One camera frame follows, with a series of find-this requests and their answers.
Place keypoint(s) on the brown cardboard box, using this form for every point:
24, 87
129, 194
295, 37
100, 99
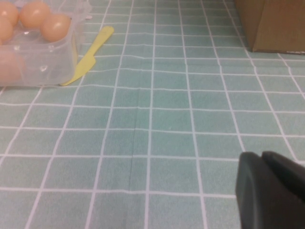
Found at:
278, 23

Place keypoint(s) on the yellow plastic knife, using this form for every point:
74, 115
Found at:
87, 62

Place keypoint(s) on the orange egg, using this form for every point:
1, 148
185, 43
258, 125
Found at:
8, 13
34, 14
4, 29
9, 68
56, 27

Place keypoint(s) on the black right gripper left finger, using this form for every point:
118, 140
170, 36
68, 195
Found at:
262, 198

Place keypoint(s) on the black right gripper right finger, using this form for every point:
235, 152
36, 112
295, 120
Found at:
286, 171

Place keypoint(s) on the clear plastic egg box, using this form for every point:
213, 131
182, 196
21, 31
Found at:
47, 62

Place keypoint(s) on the green white grid tablecloth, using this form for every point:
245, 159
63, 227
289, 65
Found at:
155, 131

